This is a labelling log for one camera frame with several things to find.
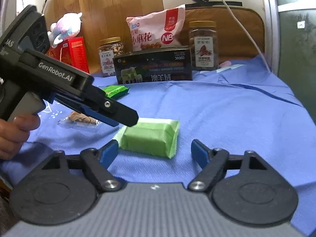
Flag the dark green snack packet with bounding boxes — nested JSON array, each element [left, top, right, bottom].
[[102, 85, 129, 100]]

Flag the clear nut snack packet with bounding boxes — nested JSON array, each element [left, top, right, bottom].
[[58, 111, 101, 128]]

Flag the light green snack pack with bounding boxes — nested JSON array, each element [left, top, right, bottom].
[[114, 118, 179, 159]]

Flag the person's left hand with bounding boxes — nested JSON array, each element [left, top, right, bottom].
[[0, 114, 41, 161]]

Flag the red gift box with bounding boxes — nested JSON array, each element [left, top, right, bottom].
[[46, 36, 89, 74]]

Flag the nut jar left gold lid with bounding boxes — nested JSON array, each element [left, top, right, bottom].
[[98, 36, 124, 77]]

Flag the nut jar gold lid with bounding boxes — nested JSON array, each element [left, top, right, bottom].
[[189, 21, 218, 71], [98, 36, 124, 77]]

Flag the blue bed sheet cloth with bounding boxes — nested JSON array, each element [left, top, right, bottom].
[[0, 54, 316, 236]]

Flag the pink white plush toy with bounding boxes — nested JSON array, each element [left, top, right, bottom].
[[47, 12, 83, 48]]

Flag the black sheep-print box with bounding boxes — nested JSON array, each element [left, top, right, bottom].
[[114, 46, 192, 85]]

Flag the wooden board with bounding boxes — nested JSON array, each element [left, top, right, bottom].
[[44, 0, 163, 73]]

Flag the pink NB snack bag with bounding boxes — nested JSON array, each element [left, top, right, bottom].
[[126, 5, 185, 51]]

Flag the brown cushion headboard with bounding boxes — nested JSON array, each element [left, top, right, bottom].
[[178, 6, 265, 62]]

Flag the nut jar right gold lid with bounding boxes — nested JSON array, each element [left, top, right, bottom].
[[189, 21, 218, 71]]

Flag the white cable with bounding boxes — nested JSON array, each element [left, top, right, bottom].
[[202, 0, 272, 73]]

